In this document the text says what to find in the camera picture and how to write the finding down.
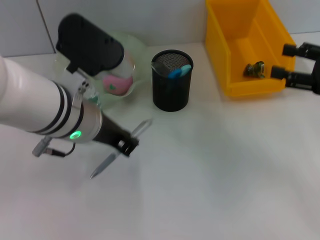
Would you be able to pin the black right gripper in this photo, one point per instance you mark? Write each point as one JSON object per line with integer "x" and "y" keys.
{"x": 317, "y": 75}

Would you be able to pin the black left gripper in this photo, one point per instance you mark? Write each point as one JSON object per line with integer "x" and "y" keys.
{"x": 111, "y": 131}

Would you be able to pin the grey ballpoint pen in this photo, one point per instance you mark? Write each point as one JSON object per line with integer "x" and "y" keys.
{"x": 105, "y": 165}

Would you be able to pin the pink peach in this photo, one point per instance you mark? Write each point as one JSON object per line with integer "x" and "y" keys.
{"x": 116, "y": 86}

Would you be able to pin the clear plastic ruler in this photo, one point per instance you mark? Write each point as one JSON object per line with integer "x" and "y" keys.
{"x": 160, "y": 67}

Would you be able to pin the blue pen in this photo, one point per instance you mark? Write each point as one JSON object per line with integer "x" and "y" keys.
{"x": 178, "y": 72}

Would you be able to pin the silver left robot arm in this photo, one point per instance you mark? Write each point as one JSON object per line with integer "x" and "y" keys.
{"x": 37, "y": 100}

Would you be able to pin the black mesh pen cup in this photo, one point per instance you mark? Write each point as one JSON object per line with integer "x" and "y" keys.
{"x": 171, "y": 97}

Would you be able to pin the green glass fruit plate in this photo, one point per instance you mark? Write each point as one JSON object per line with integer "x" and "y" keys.
{"x": 138, "y": 62}

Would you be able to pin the yellow plastic bin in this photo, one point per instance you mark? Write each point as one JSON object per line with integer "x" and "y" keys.
{"x": 232, "y": 37}

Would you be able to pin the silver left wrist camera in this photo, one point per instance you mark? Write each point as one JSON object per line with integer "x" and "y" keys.
{"x": 90, "y": 50}

